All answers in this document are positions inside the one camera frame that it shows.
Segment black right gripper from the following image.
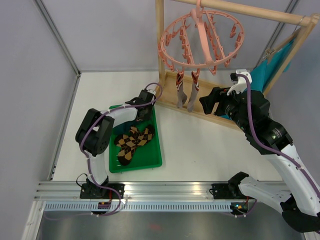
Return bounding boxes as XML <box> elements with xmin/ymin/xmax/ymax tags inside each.
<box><xmin>199</xmin><ymin>83</ymin><xmax>252</xmax><ymax>133</ymax></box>

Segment grey sock red striped cuff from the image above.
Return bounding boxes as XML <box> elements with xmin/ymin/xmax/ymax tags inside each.
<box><xmin>175</xmin><ymin>72</ymin><xmax>188</xmax><ymax>108</ymax></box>

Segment pink hanger clip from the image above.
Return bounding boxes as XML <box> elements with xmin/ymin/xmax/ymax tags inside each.
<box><xmin>176</xmin><ymin>68</ymin><xmax>185</xmax><ymax>78</ymax></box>
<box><xmin>191</xmin><ymin>68</ymin><xmax>200</xmax><ymax>79</ymax></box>

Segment pink round clip hanger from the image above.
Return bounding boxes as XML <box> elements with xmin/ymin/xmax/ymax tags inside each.
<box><xmin>158</xmin><ymin>0</ymin><xmax>245</xmax><ymax>75</ymax></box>

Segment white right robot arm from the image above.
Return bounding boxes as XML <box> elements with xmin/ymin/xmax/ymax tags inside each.
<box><xmin>199</xmin><ymin>87</ymin><xmax>320</xmax><ymax>233</ymax></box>

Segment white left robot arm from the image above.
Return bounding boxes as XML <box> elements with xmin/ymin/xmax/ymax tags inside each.
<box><xmin>75</xmin><ymin>89</ymin><xmax>158</xmax><ymax>199</ymax></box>

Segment wooden hanging rack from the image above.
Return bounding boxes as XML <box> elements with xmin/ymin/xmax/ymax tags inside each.
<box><xmin>155</xmin><ymin>0</ymin><xmax>320</xmax><ymax>129</ymax></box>

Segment brown argyle sock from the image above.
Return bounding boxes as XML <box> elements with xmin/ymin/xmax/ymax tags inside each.
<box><xmin>114</xmin><ymin>124</ymin><xmax>155</xmax><ymax>166</ymax></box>

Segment green plastic tray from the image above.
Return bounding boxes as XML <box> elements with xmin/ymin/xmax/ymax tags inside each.
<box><xmin>108</xmin><ymin>109</ymin><xmax>163</xmax><ymax>173</ymax></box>

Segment teal cloth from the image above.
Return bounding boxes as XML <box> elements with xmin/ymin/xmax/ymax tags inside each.
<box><xmin>217</xmin><ymin>37</ymin><xmax>296</xmax><ymax>121</ymax></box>

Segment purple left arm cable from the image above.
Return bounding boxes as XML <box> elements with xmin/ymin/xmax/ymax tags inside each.
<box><xmin>80</xmin><ymin>82</ymin><xmax>165</xmax><ymax>187</ymax></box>

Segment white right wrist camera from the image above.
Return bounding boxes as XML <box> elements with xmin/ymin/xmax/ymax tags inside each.
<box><xmin>227</xmin><ymin>68</ymin><xmax>252</xmax><ymax>96</ymax></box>

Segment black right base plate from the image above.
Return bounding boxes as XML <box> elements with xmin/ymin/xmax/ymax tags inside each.
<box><xmin>209</xmin><ymin>183</ymin><xmax>242</xmax><ymax>200</ymax></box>

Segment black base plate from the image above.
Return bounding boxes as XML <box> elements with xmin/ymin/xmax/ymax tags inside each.
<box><xmin>79</xmin><ymin>183</ymin><xmax>125</xmax><ymax>200</ymax></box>
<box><xmin>209</xmin><ymin>183</ymin><xmax>242</xmax><ymax>200</ymax></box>

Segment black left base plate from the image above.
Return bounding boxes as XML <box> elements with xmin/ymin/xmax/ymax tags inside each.
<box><xmin>79</xmin><ymin>183</ymin><xmax>125</xmax><ymax>200</ymax></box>

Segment aluminium mounting rail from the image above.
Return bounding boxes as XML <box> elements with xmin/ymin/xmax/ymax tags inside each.
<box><xmin>33</xmin><ymin>181</ymin><xmax>307</xmax><ymax>201</ymax></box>

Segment white slotted cable duct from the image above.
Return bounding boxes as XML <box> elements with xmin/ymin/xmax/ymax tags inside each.
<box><xmin>44</xmin><ymin>201</ymin><xmax>232</xmax><ymax>212</ymax></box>

